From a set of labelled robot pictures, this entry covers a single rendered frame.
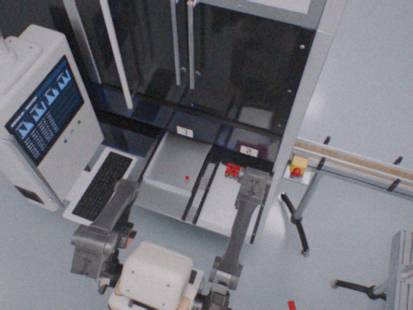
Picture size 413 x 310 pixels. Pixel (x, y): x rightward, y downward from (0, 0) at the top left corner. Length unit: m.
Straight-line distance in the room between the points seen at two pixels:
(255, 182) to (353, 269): 1.78
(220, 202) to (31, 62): 1.04
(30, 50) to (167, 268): 0.95
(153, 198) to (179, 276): 0.74
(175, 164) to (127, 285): 0.85
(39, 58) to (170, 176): 0.83
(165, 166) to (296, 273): 1.25
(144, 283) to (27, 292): 1.67
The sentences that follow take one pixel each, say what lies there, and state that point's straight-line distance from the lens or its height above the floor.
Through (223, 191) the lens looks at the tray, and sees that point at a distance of 1.95.
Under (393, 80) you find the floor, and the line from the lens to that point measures 3.98.
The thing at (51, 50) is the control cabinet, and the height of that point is 1.54.
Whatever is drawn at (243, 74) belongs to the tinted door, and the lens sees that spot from 1.54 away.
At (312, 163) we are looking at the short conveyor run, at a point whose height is 0.92.
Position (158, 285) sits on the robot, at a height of 1.36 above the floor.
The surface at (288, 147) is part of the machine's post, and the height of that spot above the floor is 1.14.
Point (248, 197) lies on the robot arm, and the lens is 1.18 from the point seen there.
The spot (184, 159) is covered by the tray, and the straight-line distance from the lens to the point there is 2.04.
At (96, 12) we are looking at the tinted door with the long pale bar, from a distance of 1.66.
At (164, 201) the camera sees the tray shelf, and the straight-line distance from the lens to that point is 1.94.
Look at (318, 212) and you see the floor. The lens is 2.99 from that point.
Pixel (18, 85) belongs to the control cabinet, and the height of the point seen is 1.55.
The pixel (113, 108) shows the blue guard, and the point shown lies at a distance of 2.09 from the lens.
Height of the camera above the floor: 2.62
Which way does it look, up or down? 58 degrees down
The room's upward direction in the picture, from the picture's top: 1 degrees clockwise
